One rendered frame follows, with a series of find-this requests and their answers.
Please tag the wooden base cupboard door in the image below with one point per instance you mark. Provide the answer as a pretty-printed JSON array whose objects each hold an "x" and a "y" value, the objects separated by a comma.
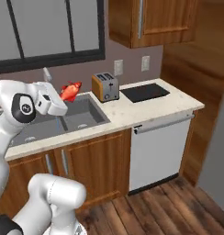
[
  {"x": 98, "y": 165},
  {"x": 28, "y": 174}
]

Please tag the black hob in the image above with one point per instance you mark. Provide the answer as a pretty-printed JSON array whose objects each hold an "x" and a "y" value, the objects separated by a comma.
[{"x": 144, "y": 92}]

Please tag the tall wooden cupboard panel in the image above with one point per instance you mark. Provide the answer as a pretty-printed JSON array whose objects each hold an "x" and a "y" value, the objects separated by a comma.
[{"x": 199, "y": 76}]

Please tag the wooden wall cupboard door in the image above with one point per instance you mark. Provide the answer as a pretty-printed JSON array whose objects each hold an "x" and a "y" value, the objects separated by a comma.
[{"x": 165, "y": 18}]

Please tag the white wall outlet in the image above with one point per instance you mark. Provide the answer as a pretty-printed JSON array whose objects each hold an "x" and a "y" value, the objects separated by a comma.
[
  {"x": 145, "y": 63},
  {"x": 118, "y": 67}
]

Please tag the orange and silver toaster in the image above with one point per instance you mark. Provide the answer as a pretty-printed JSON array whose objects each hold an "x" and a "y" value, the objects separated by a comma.
[{"x": 106, "y": 87}]

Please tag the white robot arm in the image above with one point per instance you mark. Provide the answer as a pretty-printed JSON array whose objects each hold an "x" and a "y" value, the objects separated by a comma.
[{"x": 8, "y": 128}]

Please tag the grey double sink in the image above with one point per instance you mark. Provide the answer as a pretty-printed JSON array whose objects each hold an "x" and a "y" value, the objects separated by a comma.
[{"x": 83, "y": 113}]

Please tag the black framed window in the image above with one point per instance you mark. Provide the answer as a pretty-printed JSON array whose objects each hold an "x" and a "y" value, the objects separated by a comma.
[{"x": 49, "y": 58}]

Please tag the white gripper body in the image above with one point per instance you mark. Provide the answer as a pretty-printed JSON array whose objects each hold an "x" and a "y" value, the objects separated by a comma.
[{"x": 58, "y": 105}]

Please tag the grey tap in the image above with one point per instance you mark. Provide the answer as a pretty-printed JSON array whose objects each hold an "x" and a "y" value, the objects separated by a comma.
[{"x": 47, "y": 74}]

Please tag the red orange fish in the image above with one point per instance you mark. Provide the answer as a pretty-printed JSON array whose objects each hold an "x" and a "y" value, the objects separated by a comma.
[{"x": 70, "y": 90}]

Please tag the white dishwasher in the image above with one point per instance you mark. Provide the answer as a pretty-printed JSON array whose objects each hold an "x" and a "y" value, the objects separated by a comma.
[{"x": 156, "y": 156}]

